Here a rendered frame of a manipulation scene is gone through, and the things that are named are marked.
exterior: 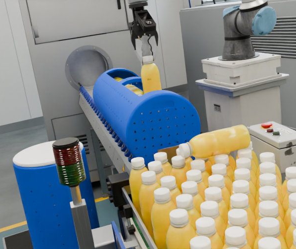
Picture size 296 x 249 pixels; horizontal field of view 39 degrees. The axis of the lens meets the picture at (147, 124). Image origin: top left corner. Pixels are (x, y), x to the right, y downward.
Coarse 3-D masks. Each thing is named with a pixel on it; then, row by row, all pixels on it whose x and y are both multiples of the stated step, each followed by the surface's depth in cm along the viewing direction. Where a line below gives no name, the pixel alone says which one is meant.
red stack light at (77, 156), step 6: (78, 144) 97; (54, 150) 96; (60, 150) 95; (66, 150) 95; (72, 150) 96; (78, 150) 97; (54, 156) 97; (60, 156) 96; (66, 156) 95; (72, 156) 96; (78, 156) 97; (60, 162) 96; (66, 162) 96; (72, 162) 96
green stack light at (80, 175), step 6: (78, 162) 97; (60, 168) 97; (66, 168) 96; (72, 168) 96; (78, 168) 97; (84, 168) 100; (60, 174) 97; (66, 174) 97; (72, 174) 97; (78, 174) 97; (84, 174) 99; (60, 180) 98; (66, 180) 97; (72, 180) 97; (78, 180) 98
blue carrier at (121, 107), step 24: (120, 72) 229; (96, 96) 215; (120, 96) 170; (144, 96) 149; (168, 96) 148; (120, 120) 157; (144, 120) 148; (168, 120) 150; (192, 120) 153; (144, 144) 150; (168, 144) 152
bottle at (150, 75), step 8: (144, 64) 155; (152, 64) 154; (144, 72) 153; (152, 72) 153; (144, 80) 154; (152, 80) 153; (160, 80) 157; (144, 88) 156; (152, 88) 154; (160, 88) 156
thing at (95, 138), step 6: (96, 138) 348; (96, 144) 349; (96, 150) 350; (96, 156) 351; (96, 162) 355; (102, 162) 354; (102, 168) 355; (102, 174) 357; (102, 180) 358; (102, 186) 359; (102, 192) 360
